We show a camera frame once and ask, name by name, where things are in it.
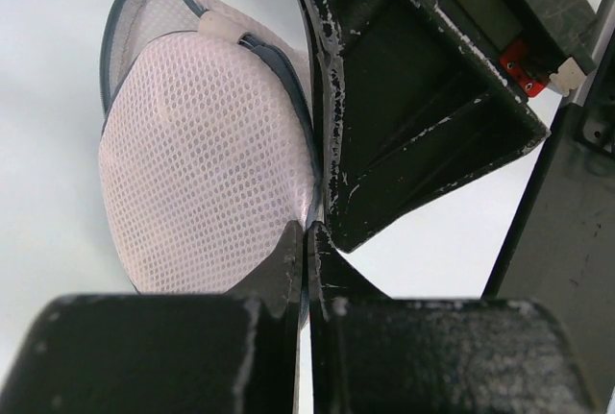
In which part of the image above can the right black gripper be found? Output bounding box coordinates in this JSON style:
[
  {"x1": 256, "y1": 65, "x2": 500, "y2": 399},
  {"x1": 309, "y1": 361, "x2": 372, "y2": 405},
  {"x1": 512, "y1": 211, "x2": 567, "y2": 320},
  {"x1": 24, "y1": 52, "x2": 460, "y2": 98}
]
[{"x1": 299, "y1": 0, "x2": 597, "y2": 252}]

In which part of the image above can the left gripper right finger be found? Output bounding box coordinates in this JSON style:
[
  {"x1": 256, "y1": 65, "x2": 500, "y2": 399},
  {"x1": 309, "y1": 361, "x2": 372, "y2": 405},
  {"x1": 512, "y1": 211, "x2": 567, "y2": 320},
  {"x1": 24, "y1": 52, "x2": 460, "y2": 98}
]
[{"x1": 306, "y1": 222, "x2": 599, "y2": 413}]

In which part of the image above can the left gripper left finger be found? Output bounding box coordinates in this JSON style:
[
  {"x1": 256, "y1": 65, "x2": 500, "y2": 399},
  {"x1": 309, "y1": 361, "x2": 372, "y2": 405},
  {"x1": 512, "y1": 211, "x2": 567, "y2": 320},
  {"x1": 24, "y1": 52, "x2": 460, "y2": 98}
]
[{"x1": 1, "y1": 222, "x2": 304, "y2": 413}]

